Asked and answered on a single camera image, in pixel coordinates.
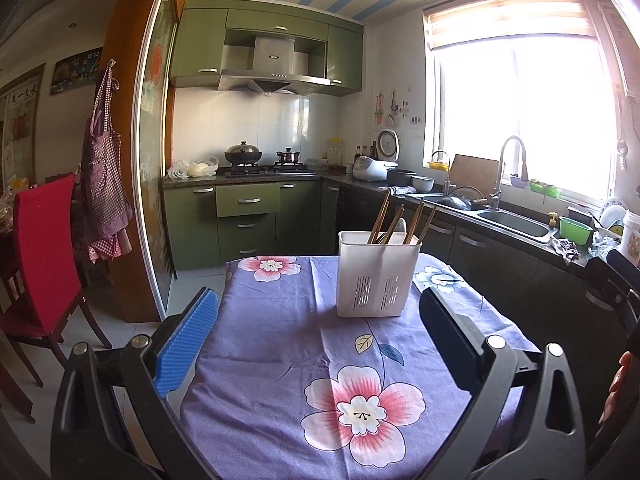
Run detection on green upper cabinets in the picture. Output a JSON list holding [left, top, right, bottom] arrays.
[[170, 0, 363, 96]]

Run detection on white bowl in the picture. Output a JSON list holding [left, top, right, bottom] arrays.
[[412, 174, 435, 194]]

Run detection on glass sliding door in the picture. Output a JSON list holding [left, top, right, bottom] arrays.
[[131, 0, 177, 320]]

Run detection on translucent plastic spoon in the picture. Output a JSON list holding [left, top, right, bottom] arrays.
[[394, 218, 408, 233]]

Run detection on white plastic utensil holder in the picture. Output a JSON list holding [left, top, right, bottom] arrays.
[[336, 231, 422, 318]]

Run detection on wooden chopstick four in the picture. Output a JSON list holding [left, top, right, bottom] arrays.
[[418, 206, 437, 245]]

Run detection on green lower cabinets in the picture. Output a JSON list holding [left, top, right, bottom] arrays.
[[162, 176, 340, 278]]

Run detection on wooden chopstick three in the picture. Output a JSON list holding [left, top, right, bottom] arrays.
[[404, 202, 424, 245]]

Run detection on black wok with lid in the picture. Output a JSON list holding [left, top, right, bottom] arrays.
[[224, 141, 262, 166]]

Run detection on wooden cutting board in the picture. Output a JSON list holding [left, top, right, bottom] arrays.
[[449, 154, 499, 197]]

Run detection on purple floral tablecloth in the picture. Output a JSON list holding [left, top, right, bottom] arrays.
[[180, 255, 532, 479]]

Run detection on white plastic bags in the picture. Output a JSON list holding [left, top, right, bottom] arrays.
[[167, 156, 220, 181]]

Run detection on steel kitchen sink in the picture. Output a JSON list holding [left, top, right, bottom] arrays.
[[474, 209, 552, 243]]

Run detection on wall picture poster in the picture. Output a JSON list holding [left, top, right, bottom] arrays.
[[50, 47, 103, 96]]

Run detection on green cabinets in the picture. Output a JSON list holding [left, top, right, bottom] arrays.
[[170, 0, 363, 96], [162, 176, 340, 278]]

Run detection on wooden chopstick one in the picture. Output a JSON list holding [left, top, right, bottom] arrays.
[[368, 190, 390, 244]]

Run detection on steel range hood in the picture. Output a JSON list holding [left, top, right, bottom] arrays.
[[218, 35, 331, 96]]

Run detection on person right hand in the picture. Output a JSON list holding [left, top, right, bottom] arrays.
[[599, 351, 632, 425]]

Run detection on black gas stove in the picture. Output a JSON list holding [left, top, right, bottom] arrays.
[[218, 162, 316, 178]]

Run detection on purple checkered apron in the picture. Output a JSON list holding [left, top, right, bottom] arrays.
[[80, 60, 132, 263]]

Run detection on small steel pot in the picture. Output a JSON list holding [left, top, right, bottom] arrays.
[[277, 146, 299, 165]]

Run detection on red covered chair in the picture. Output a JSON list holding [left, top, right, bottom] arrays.
[[1, 174, 112, 387]]

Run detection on white rice cooker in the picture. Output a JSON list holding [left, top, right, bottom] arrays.
[[352, 129, 400, 182]]

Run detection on green plastic basin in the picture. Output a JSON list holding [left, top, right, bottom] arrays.
[[559, 217, 593, 247]]

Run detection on steel kitchen faucet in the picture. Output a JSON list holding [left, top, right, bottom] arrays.
[[489, 134, 531, 212]]

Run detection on wooden chopstick two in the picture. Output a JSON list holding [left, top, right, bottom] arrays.
[[376, 205, 405, 245]]

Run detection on dark lower counter cabinets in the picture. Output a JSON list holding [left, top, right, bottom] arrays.
[[334, 176, 640, 411]]

